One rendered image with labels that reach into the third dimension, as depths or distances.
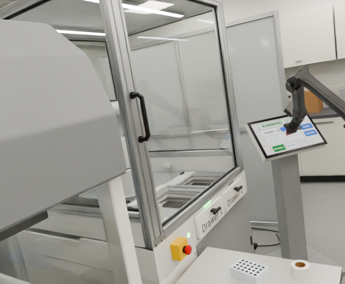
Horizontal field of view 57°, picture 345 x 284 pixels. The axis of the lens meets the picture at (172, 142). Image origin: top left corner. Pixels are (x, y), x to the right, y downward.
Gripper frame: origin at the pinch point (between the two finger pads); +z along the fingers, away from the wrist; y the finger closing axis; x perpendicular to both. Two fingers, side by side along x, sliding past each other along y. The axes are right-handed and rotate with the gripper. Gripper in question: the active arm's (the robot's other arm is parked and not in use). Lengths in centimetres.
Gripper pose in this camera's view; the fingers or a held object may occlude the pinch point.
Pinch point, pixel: (287, 134)
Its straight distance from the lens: 224.3
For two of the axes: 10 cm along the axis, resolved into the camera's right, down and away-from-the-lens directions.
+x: 3.3, 8.2, -4.8
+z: -1.1, 5.3, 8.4
